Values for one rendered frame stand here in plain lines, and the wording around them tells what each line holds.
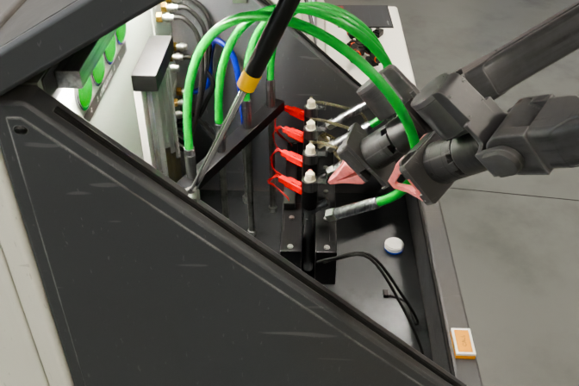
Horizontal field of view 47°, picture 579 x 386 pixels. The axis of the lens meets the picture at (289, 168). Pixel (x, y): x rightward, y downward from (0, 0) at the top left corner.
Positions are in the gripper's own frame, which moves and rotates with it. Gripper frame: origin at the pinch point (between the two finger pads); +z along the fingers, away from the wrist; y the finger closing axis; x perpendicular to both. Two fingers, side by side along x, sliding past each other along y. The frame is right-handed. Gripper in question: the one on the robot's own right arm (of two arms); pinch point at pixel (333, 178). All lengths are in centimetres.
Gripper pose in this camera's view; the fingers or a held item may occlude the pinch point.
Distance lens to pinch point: 112.1
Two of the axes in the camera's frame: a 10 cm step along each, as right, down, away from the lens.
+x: -3.1, 5.8, -7.5
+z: -6.5, 4.5, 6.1
